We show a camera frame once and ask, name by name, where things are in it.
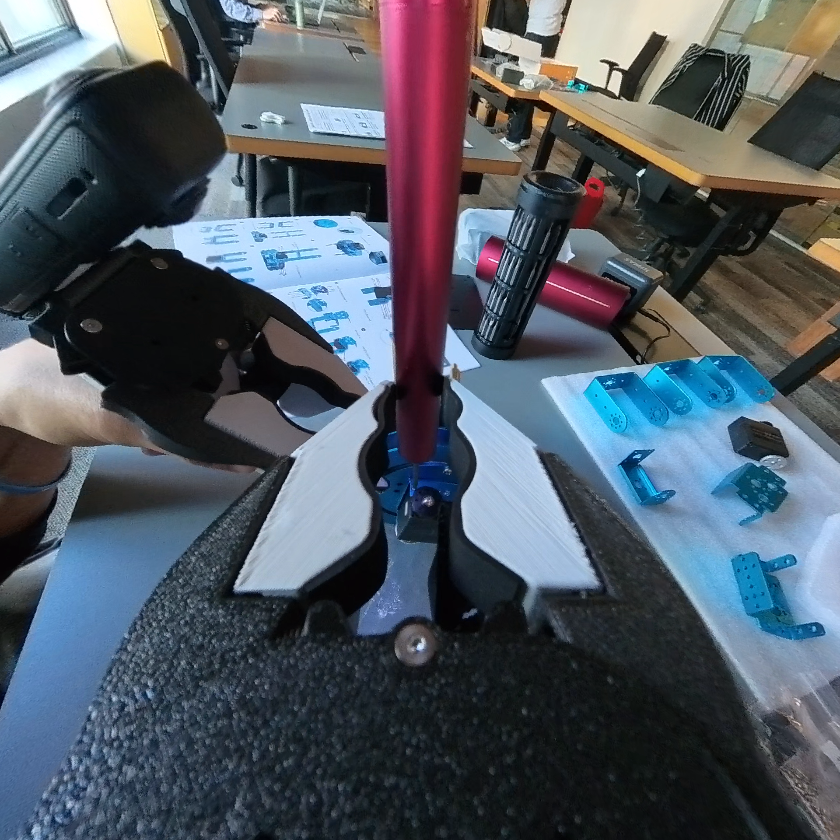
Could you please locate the window with dark frame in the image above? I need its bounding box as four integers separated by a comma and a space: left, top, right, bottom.
0, 0, 83, 63

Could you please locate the black square-back office chair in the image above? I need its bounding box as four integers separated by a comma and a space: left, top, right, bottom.
748, 71, 840, 173

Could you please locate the red cylindrical case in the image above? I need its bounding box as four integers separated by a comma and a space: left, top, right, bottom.
476, 236, 630, 327

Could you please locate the crumpled white plastic wrap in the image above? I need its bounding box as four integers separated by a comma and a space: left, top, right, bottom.
456, 209, 521, 265

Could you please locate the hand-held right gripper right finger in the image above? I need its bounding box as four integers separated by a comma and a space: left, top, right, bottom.
441, 379, 605, 634

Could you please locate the blue wristband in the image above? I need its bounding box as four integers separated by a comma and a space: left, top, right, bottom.
0, 456, 72, 494

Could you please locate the white cardboard box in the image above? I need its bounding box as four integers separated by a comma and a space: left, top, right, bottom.
482, 28, 542, 67

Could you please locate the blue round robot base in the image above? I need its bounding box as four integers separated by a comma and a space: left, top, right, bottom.
374, 427, 460, 546

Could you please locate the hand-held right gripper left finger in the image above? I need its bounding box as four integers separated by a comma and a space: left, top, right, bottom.
231, 382, 398, 614

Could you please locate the bag of dark hardware parts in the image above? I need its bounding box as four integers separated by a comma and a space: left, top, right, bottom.
761, 676, 840, 840

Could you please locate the striped jacket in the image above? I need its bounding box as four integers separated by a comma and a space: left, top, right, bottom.
650, 45, 752, 132

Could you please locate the black power cable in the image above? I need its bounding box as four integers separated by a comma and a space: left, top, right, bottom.
630, 305, 673, 365

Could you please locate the black servo motor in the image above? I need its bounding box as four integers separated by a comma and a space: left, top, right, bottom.
727, 415, 791, 472

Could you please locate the white foam sheet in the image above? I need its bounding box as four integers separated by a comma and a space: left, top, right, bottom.
541, 357, 840, 706

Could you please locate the person's left hand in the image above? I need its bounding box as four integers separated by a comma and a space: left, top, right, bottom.
0, 340, 260, 488

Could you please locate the grey power adapter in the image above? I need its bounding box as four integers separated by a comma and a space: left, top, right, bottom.
598, 252, 664, 324

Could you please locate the printed paper sheet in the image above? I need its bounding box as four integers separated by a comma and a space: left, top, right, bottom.
301, 103, 473, 148

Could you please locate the group of blue metal brackets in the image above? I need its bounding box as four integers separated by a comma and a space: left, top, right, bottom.
583, 354, 826, 641

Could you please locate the black screwdriver bit holder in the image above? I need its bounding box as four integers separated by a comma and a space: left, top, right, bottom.
471, 171, 587, 361

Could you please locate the black flat case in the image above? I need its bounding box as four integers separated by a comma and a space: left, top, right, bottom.
449, 276, 493, 332

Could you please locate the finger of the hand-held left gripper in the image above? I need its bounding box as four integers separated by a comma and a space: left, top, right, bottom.
258, 322, 371, 408
203, 388, 319, 470

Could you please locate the red electric screwdriver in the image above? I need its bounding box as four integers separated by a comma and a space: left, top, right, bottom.
377, 0, 476, 490

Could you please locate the printed assembly instruction sheet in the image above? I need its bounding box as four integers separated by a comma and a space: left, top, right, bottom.
172, 215, 483, 388

